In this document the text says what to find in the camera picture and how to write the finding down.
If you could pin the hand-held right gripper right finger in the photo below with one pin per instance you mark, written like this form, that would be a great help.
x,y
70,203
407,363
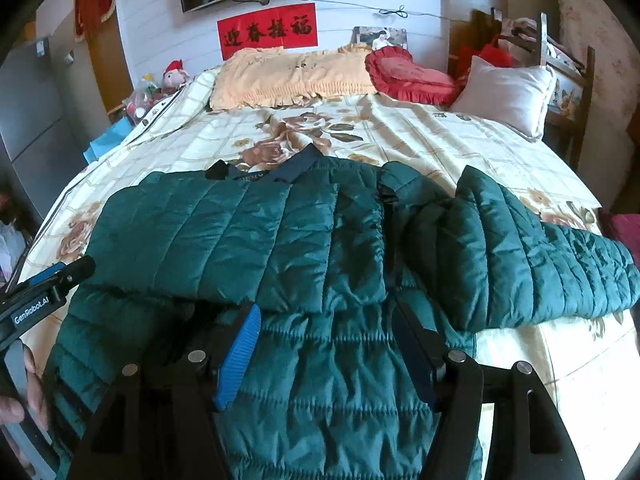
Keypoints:
x,y
417,360

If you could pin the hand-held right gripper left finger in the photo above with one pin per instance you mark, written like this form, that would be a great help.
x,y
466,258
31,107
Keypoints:
x,y
240,355

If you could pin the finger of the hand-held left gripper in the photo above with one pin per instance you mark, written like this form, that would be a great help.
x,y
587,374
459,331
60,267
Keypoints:
x,y
45,274
75,270

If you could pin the green quilted puffer jacket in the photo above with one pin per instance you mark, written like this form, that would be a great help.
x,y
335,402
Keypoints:
x,y
250,240

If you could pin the person's left hand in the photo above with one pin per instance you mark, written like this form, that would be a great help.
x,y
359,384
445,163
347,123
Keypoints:
x,y
12,410

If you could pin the white plastic bag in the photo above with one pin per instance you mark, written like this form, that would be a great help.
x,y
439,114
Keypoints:
x,y
7,250

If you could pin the light blue paper bag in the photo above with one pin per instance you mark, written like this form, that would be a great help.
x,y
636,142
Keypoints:
x,y
107,142

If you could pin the grey refrigerator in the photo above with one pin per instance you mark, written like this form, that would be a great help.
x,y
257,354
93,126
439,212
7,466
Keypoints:
x,y
35,120

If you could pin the pile of toys and bottles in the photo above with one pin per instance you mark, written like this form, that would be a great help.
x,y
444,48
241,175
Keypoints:
x,y
142,102

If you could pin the brown wooden door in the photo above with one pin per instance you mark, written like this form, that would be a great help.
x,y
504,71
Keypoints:
x,y
112,60

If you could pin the plush toy with red hat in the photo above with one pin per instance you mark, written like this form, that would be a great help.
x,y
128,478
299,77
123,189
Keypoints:
x,y
175,77

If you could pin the floral bed quilt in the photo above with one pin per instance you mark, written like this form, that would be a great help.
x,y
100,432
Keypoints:
x,y
400,125

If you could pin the maroon cloth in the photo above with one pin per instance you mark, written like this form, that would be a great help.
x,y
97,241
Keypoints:
x,y
625,230

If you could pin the red hanging pennant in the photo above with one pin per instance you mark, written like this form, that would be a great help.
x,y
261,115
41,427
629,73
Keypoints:
x,y
97,0

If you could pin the white square pillow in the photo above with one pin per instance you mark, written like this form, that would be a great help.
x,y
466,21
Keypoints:
x,y
505,95

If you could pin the red heart-shaped pillow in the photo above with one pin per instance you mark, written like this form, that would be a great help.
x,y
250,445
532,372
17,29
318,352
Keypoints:
x,y
410,80

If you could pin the yellow frilled pillow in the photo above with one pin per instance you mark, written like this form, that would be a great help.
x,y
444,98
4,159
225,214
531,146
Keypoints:
x,y
290,77

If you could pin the red bag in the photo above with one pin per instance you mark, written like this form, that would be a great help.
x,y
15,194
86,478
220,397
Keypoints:
x,y
495,52

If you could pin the dark wooden chair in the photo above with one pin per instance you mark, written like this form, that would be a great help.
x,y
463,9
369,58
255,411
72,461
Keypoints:
x,y
575,80

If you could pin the framed photo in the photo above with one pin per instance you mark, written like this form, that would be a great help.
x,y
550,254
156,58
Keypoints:
x,y
382,37

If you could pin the floral curtain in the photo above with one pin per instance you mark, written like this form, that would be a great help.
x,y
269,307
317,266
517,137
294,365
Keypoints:
x,y
595,35

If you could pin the red wall banner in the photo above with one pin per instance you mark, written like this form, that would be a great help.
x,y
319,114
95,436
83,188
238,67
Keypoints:
x,y
267,30

